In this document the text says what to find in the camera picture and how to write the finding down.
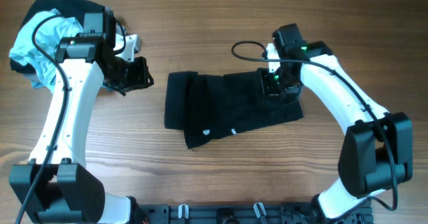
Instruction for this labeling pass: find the black t-shirt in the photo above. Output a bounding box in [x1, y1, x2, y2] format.
[165, 72, 304, 149]

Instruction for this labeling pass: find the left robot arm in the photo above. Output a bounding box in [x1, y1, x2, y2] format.
[9, 9, 154, 223]

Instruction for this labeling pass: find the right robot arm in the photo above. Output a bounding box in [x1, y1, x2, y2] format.
[261, 23, 413, 223]

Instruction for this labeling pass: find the black folded garment in pile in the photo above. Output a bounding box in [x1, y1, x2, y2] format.
[9, 0, 105, 74]

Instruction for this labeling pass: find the light blue garment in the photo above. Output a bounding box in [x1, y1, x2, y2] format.
[9, 9, 83, 92]

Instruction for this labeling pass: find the right black cable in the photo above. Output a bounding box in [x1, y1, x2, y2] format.
[231, 40, 399, 212]

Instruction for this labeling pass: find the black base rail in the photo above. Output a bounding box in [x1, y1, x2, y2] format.
[140, 203, 374, 224]

